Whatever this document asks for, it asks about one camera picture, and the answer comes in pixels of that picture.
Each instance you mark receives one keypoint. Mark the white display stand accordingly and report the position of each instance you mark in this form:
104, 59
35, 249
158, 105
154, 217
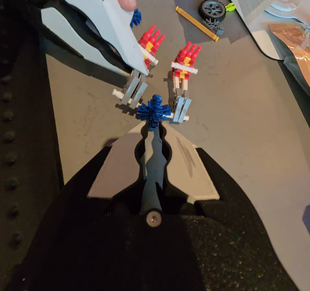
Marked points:
261, 36

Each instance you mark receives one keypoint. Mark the long yellow toy rod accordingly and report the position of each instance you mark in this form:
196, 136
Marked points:
197, 23

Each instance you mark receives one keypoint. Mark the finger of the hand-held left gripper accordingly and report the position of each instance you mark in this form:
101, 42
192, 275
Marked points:
113, 17
63, 27

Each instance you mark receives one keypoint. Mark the lime green connector piece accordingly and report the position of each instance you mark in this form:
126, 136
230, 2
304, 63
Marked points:
230, 6

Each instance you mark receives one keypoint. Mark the black perforated panel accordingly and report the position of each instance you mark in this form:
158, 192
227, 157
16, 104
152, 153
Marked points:
21, 126

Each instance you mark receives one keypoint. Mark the white round holder base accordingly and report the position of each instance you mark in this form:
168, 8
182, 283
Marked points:
283, 8

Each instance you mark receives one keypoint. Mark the blue connector cluster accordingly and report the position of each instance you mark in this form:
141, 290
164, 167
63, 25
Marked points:
153, 113

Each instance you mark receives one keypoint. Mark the grey snowflake connector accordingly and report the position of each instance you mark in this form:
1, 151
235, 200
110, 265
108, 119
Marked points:
213, 26

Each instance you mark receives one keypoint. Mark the red yellow grey toy assembly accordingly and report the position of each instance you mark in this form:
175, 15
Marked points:
152, 41
185, 61

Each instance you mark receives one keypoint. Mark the black toy wheel grey rim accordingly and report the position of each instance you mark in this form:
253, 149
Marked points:
213, 9

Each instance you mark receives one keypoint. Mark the blue storage bin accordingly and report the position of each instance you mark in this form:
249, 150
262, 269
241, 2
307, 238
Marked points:
307, 217

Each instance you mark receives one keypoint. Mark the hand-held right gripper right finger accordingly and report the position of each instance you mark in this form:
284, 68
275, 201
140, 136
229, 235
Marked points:
191, 170

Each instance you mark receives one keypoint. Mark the orange red toy parts bag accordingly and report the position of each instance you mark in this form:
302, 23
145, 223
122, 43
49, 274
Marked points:
295, 53

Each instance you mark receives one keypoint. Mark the blue snowflake connector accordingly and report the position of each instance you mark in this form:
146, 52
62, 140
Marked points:
135, 17

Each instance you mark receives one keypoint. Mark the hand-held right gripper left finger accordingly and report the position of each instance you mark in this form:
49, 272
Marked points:
113, 165

